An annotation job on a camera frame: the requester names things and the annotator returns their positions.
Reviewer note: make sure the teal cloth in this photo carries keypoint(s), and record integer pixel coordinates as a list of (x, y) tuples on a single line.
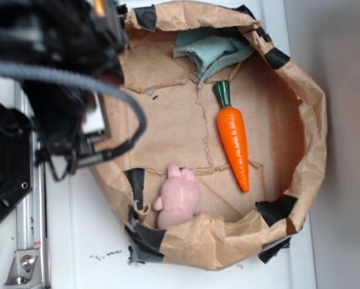
[(212, 49)]

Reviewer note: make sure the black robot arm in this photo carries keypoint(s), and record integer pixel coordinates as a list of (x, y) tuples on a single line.
[(57, 51)]

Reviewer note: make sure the metal corner bracket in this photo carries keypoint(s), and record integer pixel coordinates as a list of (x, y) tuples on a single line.
[(25, 271)]

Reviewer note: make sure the orange plastic carrot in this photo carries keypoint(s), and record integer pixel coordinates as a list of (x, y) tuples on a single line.
[(232, 133)]

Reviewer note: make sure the brown paper bag tray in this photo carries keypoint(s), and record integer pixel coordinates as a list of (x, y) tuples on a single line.
[(286, 123)]

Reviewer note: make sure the aluminium rail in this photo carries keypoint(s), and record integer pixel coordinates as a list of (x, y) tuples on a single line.
[(31, 221)]

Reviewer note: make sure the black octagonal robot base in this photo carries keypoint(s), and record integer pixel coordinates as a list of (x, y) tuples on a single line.
[(15, 159)]

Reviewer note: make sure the pink pig toy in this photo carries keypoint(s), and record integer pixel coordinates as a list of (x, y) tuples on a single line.
[(180, 198)]

